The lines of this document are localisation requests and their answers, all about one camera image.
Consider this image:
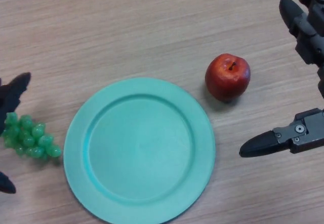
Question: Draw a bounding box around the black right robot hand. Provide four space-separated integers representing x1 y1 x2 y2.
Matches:
239 0 324 158

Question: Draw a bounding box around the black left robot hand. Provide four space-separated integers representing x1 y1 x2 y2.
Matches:
0 72 31 195

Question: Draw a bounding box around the green grapes bunch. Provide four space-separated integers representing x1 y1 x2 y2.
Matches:
1 112 62 162

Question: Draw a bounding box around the teal round plate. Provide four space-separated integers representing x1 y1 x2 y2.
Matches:
63 77 216 222

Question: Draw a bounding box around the red apple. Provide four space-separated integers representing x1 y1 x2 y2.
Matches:
205 53 251 102

